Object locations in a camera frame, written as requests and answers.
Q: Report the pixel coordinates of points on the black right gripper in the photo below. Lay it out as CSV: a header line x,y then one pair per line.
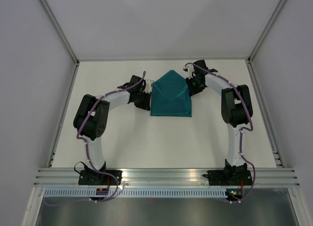
x,y
192,91

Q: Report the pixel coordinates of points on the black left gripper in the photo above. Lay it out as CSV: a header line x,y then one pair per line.
x,y
145,106

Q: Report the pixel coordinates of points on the teal cloth napkin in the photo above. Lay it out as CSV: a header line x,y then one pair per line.
x,y
170,96

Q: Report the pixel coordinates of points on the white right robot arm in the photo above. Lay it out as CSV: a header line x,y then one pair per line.
x,y
236,106

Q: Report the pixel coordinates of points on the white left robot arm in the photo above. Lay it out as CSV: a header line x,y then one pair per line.
x,y
91,117

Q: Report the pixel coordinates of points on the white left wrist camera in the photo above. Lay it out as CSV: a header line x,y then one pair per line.
x,y
148,86

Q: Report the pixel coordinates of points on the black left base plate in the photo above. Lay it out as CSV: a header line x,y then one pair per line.
x,y
88,176

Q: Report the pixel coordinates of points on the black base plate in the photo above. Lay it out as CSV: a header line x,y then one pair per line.
x,y
88,176
231,175

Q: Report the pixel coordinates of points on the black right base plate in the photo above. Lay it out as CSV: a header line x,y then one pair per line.
x,y
231,175

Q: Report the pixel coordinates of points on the white slotted cable duct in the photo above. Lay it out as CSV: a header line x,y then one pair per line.
x,y
137,192

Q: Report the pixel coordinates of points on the aluminium front rail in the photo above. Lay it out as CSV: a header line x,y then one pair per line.
x,y
167,178

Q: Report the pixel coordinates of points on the aluminium frame right post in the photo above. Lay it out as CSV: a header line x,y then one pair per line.
x,y
270,23

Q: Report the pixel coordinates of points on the aluminium frame post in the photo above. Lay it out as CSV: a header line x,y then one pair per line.
x,y
270,23
49,12

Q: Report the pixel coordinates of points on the aluminium frame left post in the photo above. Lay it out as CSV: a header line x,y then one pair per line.
x,y
49,12

